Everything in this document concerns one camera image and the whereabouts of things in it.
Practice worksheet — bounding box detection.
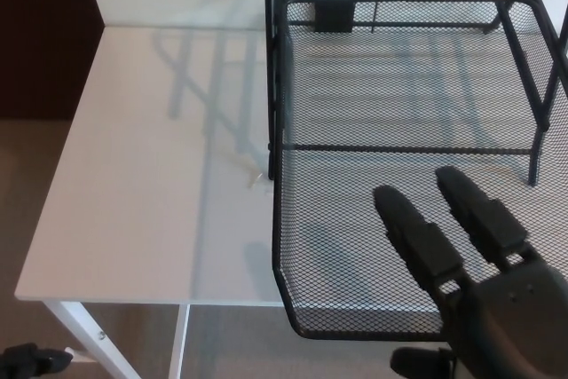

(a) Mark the dark brown cabinet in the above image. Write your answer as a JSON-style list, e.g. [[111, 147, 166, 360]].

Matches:
[[0, 0, 107, 122]]

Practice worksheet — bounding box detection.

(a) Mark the black rectangular label plate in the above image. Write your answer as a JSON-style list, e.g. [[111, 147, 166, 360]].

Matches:
[[313, 1, 357, 35]]

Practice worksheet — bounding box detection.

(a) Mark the black mesh file tray layer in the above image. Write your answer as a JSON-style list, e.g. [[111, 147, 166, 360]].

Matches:
[[271, 0, 568, 341]]

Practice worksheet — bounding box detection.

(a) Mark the black metal file tray frame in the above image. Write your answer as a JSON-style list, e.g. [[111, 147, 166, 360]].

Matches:
[[262, 0, 568, 188]]

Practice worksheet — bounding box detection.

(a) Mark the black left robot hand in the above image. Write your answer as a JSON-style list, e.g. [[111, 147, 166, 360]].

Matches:
[[0, 342, 75, 379]]

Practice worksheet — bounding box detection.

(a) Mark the white metal table leg frame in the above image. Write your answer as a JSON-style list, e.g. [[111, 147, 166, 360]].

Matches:
[[41, 300, 193, 379]]

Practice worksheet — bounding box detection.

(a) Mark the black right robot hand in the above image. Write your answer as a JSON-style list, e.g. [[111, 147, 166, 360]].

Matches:
[[372, 165, 568, 379]]

